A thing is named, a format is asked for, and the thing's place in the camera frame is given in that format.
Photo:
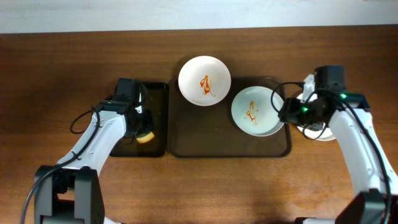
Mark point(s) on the small black tray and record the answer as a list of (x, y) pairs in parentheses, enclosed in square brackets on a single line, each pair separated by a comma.
[(158, 104)]

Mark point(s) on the white plate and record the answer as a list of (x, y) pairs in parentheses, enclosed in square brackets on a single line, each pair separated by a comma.
[(204, 80), (324, 134)]

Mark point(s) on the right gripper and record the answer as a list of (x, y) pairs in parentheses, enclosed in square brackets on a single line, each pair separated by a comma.
[(286, 111)]

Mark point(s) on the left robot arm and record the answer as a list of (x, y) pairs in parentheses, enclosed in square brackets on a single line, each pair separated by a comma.
[(69, 191)]

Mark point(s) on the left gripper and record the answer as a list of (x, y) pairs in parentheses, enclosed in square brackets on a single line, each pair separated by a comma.
[(144, 125)]

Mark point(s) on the white plate top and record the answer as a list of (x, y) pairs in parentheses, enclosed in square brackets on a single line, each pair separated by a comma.
[(204, 80)]

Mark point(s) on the pale blue plate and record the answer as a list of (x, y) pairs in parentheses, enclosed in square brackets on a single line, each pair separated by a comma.
[(255, 112)]

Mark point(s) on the white plate bottom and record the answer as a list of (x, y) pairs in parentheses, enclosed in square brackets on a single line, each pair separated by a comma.
[(324, 134)]

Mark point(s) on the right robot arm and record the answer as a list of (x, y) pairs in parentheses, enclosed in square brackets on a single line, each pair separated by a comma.
[(373, 178)]

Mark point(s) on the large brown serving tray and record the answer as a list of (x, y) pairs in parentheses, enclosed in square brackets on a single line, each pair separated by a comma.
[(210, 132)]

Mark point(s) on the green and orange sponge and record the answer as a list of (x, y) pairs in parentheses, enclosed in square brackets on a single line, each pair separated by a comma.
[(145, 137)]

